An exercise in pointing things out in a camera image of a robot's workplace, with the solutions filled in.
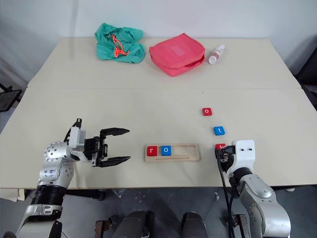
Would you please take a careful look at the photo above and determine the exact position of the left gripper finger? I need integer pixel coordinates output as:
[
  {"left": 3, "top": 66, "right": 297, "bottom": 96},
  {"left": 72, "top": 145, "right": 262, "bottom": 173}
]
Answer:
[
  {"left": 95, "top": 156, "right": 131, "bottom": 168},
  {"left": 100, "top": 127, "right": 131, "bottom": 139}
]

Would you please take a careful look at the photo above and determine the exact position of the dark chair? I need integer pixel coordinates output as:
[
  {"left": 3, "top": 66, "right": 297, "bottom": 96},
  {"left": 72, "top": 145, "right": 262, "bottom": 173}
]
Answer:
[{"left": 295, "top": 34, "right": 317, "bottom": 100}]

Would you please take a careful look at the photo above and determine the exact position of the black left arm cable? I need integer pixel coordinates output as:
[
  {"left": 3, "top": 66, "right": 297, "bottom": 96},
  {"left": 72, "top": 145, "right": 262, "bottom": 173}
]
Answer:
[{"left": 63, "top": 118, "right": 83, "bottom": 144}]

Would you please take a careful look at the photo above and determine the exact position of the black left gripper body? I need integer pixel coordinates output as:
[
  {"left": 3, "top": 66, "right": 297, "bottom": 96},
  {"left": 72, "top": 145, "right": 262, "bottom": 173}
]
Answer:
[{"left": 84, "top": 129, "right": 110, "bottom": 167}]

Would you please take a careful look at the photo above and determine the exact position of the green drawstring cloth bag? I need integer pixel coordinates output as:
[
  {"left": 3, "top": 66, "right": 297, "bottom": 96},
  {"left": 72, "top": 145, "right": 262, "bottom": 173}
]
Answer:
[{"left": 95, "top": 22, "right": 147, "bottom": 64}]

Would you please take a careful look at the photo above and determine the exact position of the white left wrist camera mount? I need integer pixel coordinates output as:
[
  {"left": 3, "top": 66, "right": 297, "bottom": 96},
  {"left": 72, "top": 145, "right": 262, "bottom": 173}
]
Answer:
[{"left": 68, "top": 125, "right": 93, "bottom": 163}]

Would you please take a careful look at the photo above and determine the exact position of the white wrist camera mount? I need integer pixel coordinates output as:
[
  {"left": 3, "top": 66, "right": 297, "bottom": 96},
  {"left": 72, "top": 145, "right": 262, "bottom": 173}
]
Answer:
[
  {"left": 231, "top": 139, "right": 256, "bottom": 174},
  {"left": 68, "top": 125, "right": 93, "bottom": 163}
]

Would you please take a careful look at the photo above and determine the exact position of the pink zippered fabric pouch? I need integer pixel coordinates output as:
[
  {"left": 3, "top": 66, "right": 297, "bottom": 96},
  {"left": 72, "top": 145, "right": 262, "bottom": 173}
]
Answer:
[{"left": 148, "top": 32, "right": 206, "bottom": 77}]

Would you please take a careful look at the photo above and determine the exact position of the small white bottle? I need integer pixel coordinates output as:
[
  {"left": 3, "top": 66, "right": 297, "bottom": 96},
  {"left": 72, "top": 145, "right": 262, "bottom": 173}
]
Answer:
[{"left": 208, "top": 44, "right": 226, "bottom": 65}]

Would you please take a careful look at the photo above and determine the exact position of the orange drawstring cord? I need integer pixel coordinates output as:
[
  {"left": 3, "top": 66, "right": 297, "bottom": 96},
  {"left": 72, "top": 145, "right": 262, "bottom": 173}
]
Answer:
[{"left": 111, "top": 34, "right": 131, "bottom": 59}]

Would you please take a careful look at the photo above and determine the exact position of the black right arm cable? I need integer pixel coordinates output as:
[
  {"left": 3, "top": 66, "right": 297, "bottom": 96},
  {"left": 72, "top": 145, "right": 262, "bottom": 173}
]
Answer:
[{"left": 214, "top": 148, "right": 236, "bottom": 238}]

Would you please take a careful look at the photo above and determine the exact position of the black metal stand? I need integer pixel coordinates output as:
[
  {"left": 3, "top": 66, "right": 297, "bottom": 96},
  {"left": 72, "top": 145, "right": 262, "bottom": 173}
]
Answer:
[{"left": 0, "top": 83, "right": 22, "bottom": 113}]

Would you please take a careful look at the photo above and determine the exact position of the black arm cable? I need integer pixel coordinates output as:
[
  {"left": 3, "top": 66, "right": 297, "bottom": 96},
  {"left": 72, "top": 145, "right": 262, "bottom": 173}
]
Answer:
[
  {"left": 214, "top": 148, "right": 236, "bottom": 238},
  {"left": 63, "top": 118, "right": 83, "bottom": 144}
]

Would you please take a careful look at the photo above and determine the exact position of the wooden letter tray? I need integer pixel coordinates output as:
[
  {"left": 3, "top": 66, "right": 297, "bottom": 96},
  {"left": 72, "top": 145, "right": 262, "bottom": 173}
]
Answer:
[{"left": 144, "top": 143, "right": 201, "bottom": 164}]

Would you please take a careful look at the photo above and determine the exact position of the dark rounded shape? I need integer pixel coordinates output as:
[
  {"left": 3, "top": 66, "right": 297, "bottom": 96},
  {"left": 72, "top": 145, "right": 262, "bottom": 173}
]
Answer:
[
  {"left": 115, "top": 210, "right": 155, "bottom": 238},
  {"left": 181, "top": 211, "right": 208, "bottom": 238}
]

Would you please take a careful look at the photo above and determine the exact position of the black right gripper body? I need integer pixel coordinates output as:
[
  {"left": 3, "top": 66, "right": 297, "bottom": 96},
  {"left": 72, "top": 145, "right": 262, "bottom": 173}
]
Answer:
[{"left": 220, "top": 153, "right": 235, "bottom": 172}]

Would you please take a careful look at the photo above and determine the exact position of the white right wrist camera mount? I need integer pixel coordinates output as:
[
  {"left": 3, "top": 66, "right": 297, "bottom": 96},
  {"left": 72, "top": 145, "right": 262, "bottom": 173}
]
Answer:
[{"left": 231, "top": 139, "right": 256, "bottom": 174}]

